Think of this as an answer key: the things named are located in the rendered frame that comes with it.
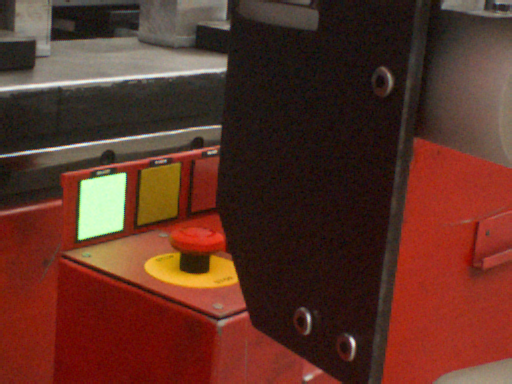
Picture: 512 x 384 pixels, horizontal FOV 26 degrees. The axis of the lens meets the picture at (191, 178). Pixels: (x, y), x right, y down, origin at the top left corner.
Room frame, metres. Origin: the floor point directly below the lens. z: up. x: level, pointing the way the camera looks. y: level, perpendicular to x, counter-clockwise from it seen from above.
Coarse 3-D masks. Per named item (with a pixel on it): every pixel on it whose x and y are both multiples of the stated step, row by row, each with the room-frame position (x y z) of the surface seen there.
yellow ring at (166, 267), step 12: (156, 264) 0.75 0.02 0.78; (168, 264) 0.76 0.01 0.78; (216, 264) 0.76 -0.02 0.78; (228, 264) 0.77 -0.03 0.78; (156, 276) 0.73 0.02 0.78; (168, 276) 0.73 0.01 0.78; (180, 276) 0.73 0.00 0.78; (192, 276) 0.73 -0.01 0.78; (204, 276) 0.74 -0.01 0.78; (216, 276) 0.74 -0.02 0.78; (228, 276) 0.74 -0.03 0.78
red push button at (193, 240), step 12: (180, 228) 0.76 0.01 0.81; (192, 228) 0.76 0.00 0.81; (204, 228) 0.76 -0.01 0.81; (168, 240) 0.75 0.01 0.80; (180, 240) 0.74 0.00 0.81; (192, 240) 0.73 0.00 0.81; (204, 240) 0.74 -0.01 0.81; (216, 240) 0.74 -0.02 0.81; (192, 252) 0.73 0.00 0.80; (204, 252) 0.73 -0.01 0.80; (216, 252) 0.74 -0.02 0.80; (180, 264) 0.75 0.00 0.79; (192, 264) 0.74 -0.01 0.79; (204, 264) 0.74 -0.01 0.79
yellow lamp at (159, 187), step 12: (156, 168) 0.84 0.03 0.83; (168, 168) 0.85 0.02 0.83; (180, 168) 0.86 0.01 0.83; (144, 180) 0.83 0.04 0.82; (156, 180) 0.84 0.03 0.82; (168, 180) 0.85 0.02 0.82; (144, 192) 0.83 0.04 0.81; (156, 192) 0.84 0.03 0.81; (168, 192) 0.85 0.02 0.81; (144, 204) 0.83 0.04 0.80; (156, 204) 0.84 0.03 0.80; (168, 204) 0.85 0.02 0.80; (144, 216) 0.83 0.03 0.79; (156, 216) 0.84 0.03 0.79; (168, 216) 0.85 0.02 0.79
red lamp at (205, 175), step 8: (200, 160) 0.87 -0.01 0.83; (208, 160) 0.88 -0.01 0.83; (216, 160) 0.89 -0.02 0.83; (200, 168) 0.88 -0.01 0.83; (208, 168) 0.88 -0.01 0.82; (216, 168) 0.89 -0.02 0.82; (200, 176) 0.88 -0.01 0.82; (208, 176) 0.88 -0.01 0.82; (216, 176) 0.89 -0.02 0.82; (200, 184) 0.88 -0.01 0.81; (208, 184) 0.88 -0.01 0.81; (216, 184) 0.89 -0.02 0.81; (192, 192) 0.87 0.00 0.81; (200, 192) 0.88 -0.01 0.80; (208, 192) 0.88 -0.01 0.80; (192, 200) 0.87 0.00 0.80; (200, 200) 0.88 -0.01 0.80; (208, 200) 0.89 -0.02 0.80; (192, 208) 0.87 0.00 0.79; (200, 208) 0.88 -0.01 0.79; (208, 208) 0.89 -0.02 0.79
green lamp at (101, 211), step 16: (112, 176) 0.80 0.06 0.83; (80, 192) 0.78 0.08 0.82; (96, 192) 0.79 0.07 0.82; (112, 192) 0.80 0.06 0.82; (80, 208) 0.78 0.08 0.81; (96, 208) 0.79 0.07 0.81; (112, 208) 0.80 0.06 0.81; (80, 224) 0.78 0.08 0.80; (96, 224) 0.79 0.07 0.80; (112, 224) 0.80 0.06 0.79
